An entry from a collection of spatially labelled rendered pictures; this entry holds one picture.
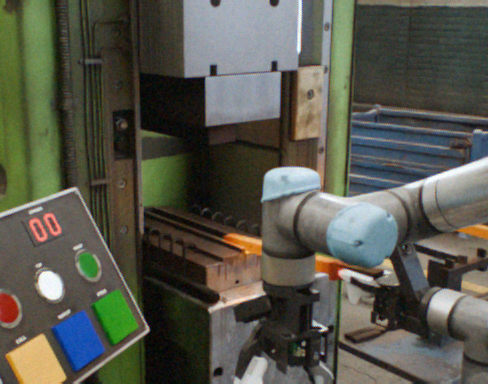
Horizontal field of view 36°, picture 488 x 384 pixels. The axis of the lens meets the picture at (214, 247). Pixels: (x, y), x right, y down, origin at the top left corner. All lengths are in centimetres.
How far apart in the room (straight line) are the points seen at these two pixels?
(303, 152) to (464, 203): 98
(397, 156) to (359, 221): 453
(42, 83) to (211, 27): 33
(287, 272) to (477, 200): 26
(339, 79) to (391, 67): 842
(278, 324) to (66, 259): 37
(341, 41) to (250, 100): 46
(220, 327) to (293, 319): 54
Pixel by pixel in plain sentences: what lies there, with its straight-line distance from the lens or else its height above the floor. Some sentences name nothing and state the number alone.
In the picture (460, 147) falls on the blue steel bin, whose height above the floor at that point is 59.
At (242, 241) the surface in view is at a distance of 160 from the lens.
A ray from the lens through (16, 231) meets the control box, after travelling 116.
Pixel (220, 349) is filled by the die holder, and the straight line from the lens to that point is 155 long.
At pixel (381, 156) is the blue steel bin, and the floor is 46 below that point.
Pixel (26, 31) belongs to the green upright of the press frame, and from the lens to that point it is 141.
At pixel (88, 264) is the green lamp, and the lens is 123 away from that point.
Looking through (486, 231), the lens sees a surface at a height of 97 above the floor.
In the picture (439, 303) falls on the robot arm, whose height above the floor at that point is 103.
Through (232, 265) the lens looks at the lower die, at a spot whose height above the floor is 97.
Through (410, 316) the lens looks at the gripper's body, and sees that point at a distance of 133.
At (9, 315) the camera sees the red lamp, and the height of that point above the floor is 108.
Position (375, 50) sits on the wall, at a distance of 1049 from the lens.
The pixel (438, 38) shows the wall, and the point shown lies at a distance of 1001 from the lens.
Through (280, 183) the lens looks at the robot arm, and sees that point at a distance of 96.
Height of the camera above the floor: 150
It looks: 18 degrees down
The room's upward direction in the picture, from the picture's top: straight up
